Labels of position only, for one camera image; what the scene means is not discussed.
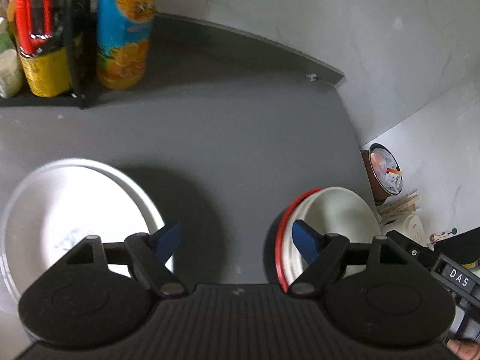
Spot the white ceramic bowl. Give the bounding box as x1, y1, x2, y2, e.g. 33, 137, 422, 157
286, 186, 383, 282

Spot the red rimmed white bowl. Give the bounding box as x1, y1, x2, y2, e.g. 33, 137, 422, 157
274, 189, 321, 292

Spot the white bakery print plate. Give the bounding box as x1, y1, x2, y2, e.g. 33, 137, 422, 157
1, 158, 164, 301

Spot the person's right hand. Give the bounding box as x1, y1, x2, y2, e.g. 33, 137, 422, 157
447, 340, 480, 360

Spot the white air fryer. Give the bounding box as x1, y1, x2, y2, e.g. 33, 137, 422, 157
380, 214, 429, 247

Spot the brown pot with trash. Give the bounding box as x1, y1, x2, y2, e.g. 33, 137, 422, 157
361, 143, 404, 206

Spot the yellow label sauce bottle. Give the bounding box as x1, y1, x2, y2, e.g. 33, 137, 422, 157
19, 47, 72, 98

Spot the white lidded jar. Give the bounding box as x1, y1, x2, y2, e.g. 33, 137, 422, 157
0, 31, 24, 98

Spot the orange juice bottle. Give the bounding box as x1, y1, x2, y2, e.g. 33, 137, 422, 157
97, 0, 156, 90

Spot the black wire kitchen rack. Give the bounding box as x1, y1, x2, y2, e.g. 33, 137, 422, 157
1, 0, 96, 109

